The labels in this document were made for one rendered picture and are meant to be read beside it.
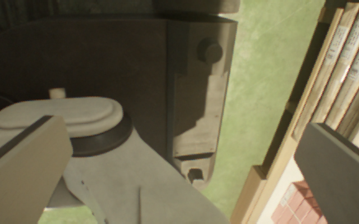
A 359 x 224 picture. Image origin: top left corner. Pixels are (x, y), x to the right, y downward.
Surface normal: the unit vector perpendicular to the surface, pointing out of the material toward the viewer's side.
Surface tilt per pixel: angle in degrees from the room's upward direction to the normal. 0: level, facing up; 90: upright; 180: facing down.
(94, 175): 90
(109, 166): 90
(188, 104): 0
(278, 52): 0
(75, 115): 90
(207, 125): 0
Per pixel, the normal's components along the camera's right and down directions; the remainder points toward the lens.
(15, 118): 0.04, -0.86
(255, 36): 0.20, 0.50
